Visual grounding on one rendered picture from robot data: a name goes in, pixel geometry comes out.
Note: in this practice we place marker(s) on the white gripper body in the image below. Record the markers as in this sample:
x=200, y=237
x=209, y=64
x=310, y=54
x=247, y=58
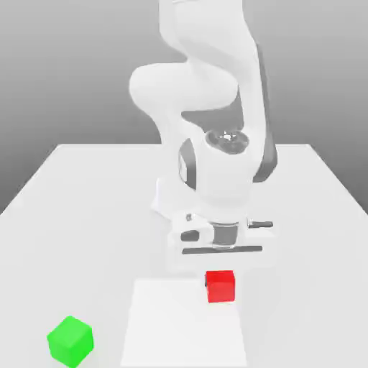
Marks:
x=221, y=256

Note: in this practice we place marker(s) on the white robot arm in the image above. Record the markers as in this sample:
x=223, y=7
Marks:
x=207, y=86

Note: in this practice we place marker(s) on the small red cube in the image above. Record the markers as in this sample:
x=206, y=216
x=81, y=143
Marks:
x=220, y=287

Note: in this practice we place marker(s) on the small green cube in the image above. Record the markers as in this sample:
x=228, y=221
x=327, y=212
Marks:
x=70, y=342

